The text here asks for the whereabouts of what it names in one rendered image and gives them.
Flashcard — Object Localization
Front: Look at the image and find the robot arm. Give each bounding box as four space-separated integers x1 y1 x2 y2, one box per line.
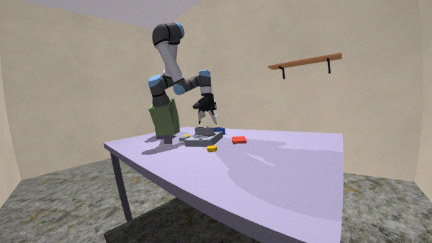
148 22 212 107

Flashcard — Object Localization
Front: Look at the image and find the yellow short cylinder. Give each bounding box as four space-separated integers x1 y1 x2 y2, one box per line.
207 146 217 152

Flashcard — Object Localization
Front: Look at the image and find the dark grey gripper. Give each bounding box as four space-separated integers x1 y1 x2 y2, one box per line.
198 93 218 125

